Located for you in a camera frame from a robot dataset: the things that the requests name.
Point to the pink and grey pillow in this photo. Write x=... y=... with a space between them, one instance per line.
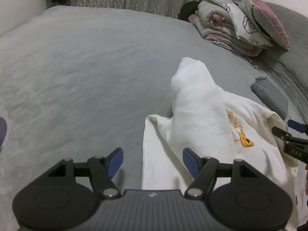
x=265 y=19

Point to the folded floral quilt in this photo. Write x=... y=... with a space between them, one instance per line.
x=222 y=23

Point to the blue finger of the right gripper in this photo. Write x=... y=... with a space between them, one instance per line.
x=281 y=134
x=302 y=128

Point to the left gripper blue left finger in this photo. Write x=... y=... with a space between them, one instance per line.
x=102 y=170

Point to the folded grey cloth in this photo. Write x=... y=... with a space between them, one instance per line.
x=271 y=96

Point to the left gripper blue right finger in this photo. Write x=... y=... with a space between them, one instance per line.
x=203 y=170

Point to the grey quilted headboard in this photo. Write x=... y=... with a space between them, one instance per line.
x=289 y=68

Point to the white Winnie the Pooh sweatshirt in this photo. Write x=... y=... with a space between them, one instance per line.
x=213 y=123

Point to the round dark phone stand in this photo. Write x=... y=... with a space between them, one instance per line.
x=3 y=130

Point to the black plush item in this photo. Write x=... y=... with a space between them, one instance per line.
x=187 y=10

